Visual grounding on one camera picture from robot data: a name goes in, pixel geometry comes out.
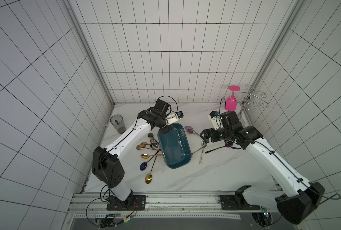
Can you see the purple bowl dark spoon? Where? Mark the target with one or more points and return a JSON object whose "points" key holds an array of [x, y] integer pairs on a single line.
{"points": [[143, 165]]}

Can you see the aluminium mounting rail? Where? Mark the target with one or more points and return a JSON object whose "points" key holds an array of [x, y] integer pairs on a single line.
{"points": [[164, 205]]}

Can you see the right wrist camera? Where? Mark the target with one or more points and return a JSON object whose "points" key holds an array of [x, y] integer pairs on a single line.
{"points": [[215, 119]]}

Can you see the silver spoon right lower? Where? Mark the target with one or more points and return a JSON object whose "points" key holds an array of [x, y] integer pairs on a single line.
{"points": [[203, 145]]}

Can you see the black spoon right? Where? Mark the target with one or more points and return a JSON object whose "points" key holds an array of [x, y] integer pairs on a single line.
{"points": [[227, 145]]}

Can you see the black spoon pile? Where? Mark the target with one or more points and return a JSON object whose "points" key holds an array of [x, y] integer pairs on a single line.
{"points": [[153, 137]]}

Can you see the short gold spoon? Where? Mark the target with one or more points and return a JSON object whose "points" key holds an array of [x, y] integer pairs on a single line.
{"points": [[147, 156]]}

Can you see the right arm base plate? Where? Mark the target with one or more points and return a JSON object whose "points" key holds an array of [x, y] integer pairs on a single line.
{"points": [[232, 202]]}

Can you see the long gold spoon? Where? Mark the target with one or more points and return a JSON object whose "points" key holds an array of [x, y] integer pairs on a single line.
{"points": [[148, 178]]}

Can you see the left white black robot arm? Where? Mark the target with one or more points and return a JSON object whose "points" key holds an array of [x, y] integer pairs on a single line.
{"points": [[107, 165]]}

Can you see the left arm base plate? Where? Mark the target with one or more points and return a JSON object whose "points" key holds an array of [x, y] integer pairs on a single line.
{"points": [[133, 202]]}

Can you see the teal plastic storage box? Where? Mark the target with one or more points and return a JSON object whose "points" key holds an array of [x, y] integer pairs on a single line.
{"points": [[174, 145]]}

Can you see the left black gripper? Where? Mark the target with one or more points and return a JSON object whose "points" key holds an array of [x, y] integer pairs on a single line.
{"points": [[168, 128]]}

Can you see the silver spoon clear handle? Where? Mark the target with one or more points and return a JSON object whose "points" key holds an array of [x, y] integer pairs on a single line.
{"points": [[202, 155]]}

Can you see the purple iridescent spoon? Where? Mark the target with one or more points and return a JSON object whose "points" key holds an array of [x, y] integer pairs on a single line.
{"points": [[190, 130]]}

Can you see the copper spoon upper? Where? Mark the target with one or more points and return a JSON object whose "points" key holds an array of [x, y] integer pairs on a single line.
{"points": [[144, 144]]}

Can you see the pink upside-down wine glass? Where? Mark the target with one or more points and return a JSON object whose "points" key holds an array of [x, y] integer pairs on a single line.
{"points": [[231, 102]]}

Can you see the chrome wine glass rack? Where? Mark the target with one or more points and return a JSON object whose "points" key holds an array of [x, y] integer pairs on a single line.
{"points": [[252, 99]]}

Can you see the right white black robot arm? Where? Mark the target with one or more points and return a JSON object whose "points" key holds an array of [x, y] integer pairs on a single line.
{"points": [[297, 198]]}

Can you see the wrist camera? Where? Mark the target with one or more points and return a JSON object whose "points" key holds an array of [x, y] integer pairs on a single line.
{"points": [[177, 116], [215, 119]]}

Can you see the grey translucent cup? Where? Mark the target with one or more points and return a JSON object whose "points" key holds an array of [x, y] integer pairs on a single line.
{"points": [[118, 123]]}

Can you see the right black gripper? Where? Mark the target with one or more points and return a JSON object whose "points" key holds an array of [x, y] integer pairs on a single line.
{"points": [[209, 135]]}

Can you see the silver spoon pile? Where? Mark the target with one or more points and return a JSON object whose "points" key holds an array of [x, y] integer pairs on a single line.
{"points": [[154, 144]]}

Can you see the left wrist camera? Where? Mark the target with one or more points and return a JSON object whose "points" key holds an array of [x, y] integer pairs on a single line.
{"points": [[177, 116]]}

